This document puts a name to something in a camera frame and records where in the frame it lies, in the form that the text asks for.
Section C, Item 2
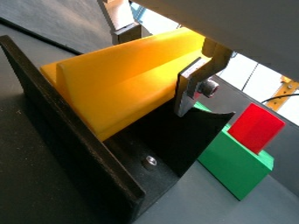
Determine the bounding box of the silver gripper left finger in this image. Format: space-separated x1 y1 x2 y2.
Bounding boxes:
112 22 142 45

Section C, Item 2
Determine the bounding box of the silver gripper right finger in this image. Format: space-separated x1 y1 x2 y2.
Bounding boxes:
174 38 232 117

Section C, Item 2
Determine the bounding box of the yellow star-profile bar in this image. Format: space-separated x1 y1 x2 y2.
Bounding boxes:
42 28 204 141

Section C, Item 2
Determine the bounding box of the black curved fixture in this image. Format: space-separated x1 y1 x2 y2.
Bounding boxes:
0 36 234 224

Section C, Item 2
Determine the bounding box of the green foam shape board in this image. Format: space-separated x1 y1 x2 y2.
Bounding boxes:
192 101 275 202

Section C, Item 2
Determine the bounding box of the red hexagonal peg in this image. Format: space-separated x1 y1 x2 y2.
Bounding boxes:
228 103 286 154

